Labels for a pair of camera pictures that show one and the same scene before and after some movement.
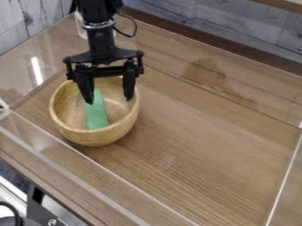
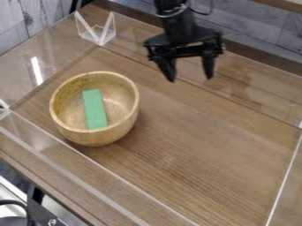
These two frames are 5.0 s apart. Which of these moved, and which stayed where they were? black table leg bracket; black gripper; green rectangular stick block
Moved: black gripper
Stayed: black table leg bracket; green rectangular stick block
